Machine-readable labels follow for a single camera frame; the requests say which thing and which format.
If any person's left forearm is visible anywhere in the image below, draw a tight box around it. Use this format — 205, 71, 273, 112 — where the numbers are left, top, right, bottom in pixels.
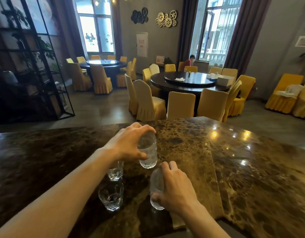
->
0, 146, 118, 238

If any short clear faceted glass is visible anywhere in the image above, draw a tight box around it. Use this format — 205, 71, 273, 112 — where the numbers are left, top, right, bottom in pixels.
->
98, 181, 124, 212
107, 160, 124, 181

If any yellow skirted single chair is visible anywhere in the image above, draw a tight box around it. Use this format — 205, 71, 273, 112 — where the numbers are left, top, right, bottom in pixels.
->
265, 74, 304, 114
292, 77, 305, 119

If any green leafy plant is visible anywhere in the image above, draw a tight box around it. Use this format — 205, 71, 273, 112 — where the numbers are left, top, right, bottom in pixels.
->
1, 7, 56, 63

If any white tissue box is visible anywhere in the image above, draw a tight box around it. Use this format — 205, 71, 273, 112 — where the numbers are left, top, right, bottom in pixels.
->
217, 75, 235, 87

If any dark purple curtain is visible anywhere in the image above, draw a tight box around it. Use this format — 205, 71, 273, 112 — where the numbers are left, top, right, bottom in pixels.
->
111, 0, 124, 59
223, 0, 273, 78
176, 0, 200, 66
52, 0, 86, 60

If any person's right forearm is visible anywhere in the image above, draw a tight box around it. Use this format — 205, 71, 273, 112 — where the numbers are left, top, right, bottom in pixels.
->
183, 202, 231, 238

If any white plastic bag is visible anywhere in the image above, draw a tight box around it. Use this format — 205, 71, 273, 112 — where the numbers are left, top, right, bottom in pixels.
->
284, 84, 304, 97

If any gold gear wall decoration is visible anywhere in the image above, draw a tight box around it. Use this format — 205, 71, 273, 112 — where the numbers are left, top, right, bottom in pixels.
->
155, 10, 178, 28

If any black gear wall decoration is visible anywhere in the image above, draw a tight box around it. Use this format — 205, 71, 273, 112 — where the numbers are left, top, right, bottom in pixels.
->
131, 7, 149, 24

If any glass turntable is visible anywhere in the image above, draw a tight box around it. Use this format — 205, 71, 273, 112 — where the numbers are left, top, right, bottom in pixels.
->
89, 59, 120, 66

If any group of yellow covered chairs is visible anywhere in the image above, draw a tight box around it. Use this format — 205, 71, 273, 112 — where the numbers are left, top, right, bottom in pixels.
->
66, 55, 138, 95
124, 62, 256, 123

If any black metal frame shelf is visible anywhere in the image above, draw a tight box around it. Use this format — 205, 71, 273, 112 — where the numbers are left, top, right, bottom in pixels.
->
0, 0, 75, 124

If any person's right hand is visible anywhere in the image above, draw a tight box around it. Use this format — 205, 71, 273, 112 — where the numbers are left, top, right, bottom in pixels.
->
151, 161, 200, 216

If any dark round dining table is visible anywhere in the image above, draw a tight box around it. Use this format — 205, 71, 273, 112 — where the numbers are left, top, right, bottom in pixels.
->
150, 71, 232, 107
86, 59, 128, 88

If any dark round turntable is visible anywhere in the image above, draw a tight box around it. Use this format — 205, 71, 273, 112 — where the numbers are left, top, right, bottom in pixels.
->
164, 71, 217, 88

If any large paned window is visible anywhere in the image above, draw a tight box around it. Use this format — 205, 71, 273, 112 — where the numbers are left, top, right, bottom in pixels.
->
74, 0, 116, 54
190, 0, 244, 63

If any tall clear drinking glass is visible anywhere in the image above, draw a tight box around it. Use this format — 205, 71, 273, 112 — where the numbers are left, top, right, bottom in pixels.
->
137, 131, 158, 169
149, 168, 166, 211

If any person's left hand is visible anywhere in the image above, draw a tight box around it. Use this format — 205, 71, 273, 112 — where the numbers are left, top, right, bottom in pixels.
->
103, 122, 157, 162

